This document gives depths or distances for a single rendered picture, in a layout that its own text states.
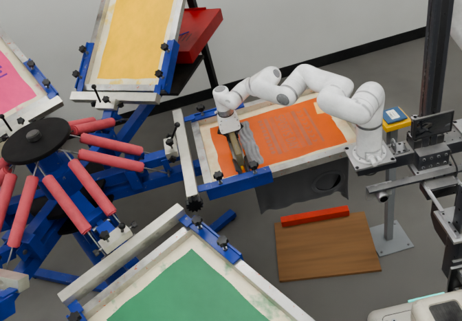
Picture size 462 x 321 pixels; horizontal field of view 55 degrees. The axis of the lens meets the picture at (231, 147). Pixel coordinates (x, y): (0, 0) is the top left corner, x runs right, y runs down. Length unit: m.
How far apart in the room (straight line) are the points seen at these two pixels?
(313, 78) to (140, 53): 1.30
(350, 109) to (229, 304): 0.80
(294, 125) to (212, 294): 0.99
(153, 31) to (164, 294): 1.56
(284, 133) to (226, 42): 2.06
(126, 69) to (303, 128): 1.10
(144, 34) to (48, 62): 1.63
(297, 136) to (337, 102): 0.68
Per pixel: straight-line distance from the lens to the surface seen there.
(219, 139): 2.28
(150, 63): 2.61
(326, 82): 1.63
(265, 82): 1.69
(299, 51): 4.39
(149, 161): 2.16
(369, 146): 1.71
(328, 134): 2.18
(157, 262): 1.84
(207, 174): 2.04
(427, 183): 1.83
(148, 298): 1.76
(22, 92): 2.91
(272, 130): 2.25
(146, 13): 2.81
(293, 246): 2.91
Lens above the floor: 2.35
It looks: 39 degrees down
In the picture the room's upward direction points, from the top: 15 degrees counter-clockwise
